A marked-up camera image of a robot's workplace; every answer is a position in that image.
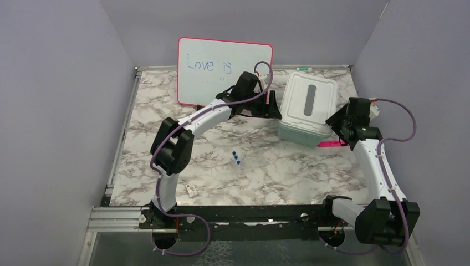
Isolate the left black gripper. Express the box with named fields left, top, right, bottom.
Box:
left=243, top=90, right=282, bottom=119

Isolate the white plastic container lid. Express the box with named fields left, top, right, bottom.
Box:
left=279, top=72, right=338, bottom=136

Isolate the clear plastic test tube rack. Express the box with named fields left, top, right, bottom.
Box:
left=229, top=151, right=255, bottom=177

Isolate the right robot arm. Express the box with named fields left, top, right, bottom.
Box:
left=320, top=97, right=420, bottom=252

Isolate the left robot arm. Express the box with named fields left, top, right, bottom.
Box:
left=150, top=71, right=282, bottom=228

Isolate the pink highlighter marker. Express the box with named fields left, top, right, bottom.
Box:
left=318, top=140, right=347, bottom=147

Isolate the teal plastic bin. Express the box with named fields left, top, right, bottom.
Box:
left=277, top=120, right=331, bottom=147

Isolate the pink framed whiteboard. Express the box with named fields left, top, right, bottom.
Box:
left=177, top=37, right=274, bottom=106

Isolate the small white label card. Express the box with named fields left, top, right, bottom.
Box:
left=186, top=183, right=198, bottom=198

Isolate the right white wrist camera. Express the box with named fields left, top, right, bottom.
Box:
left=369, top=102, right=380, bottom=120

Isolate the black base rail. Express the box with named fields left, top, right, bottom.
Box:
left=138, top=204, right=348, bottom=246

